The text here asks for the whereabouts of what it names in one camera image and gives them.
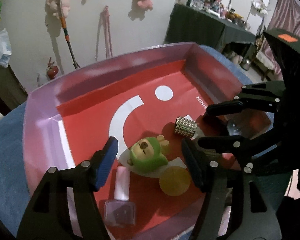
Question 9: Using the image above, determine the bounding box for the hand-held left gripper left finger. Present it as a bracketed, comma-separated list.
[16, 136, 119, 240]

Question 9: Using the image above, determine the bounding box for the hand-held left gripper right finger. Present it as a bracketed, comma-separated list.
[181, 138, 283, 240]

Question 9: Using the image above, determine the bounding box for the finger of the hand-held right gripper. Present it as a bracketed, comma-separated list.
[197, 130, 285, 178]
[204, 81, 287, 117]

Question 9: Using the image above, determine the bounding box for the amber round container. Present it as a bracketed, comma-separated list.
[159, 166, 192, 197]

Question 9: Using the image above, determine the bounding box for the studded silver clip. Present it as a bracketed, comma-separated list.
[174, 116, 203, 139]

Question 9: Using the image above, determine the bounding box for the green bear toy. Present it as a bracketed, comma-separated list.
[126, 134, 170, 177]

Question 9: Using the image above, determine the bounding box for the purple nail polish bottle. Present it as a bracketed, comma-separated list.
[104, 166, 137, 227]

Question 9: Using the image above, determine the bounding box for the pink cardboard box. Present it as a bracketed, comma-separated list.
[22, 42, 278, 240]

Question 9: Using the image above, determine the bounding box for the steel kettle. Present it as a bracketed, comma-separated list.
[240, 56, 252, 70]

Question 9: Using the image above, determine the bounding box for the white cabinet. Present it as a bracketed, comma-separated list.
[245, 0, 268, 33]

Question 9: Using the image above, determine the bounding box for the dark cloth covered table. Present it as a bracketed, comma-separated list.
[164, 4, 257, 55]

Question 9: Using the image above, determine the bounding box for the blue fleece blanket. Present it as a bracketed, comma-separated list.
[0, 44, 255, 240]

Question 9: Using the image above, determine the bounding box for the row of cosmetic bottles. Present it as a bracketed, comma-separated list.
[175, 0, 252, 30]

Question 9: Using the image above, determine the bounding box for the dark wooden door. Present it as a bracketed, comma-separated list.
[0, 62, 28, 120]

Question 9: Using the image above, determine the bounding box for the clear plastic bag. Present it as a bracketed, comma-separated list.
[0, 27, 12, 68]

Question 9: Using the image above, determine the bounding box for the pink pig plush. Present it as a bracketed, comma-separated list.
[46, 0, 70, 19]

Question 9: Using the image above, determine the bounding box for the orange handled mop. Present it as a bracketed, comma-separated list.
[55, 0, 80, 69]

